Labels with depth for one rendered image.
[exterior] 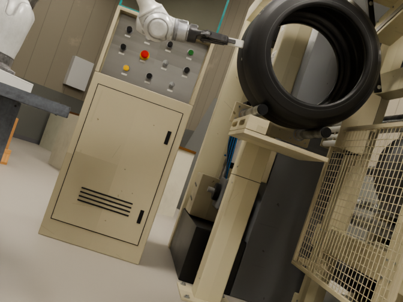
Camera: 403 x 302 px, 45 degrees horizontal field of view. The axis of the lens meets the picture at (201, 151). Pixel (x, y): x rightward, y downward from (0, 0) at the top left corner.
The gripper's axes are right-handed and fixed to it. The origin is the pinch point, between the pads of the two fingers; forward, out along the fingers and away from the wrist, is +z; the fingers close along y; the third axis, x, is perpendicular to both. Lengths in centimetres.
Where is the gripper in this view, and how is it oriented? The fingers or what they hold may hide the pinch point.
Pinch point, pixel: (235, 42)
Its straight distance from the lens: 208.5
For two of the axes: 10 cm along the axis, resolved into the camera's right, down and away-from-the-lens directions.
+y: -1.2, -0.1, 9.9
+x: -1.9, 9.8, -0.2
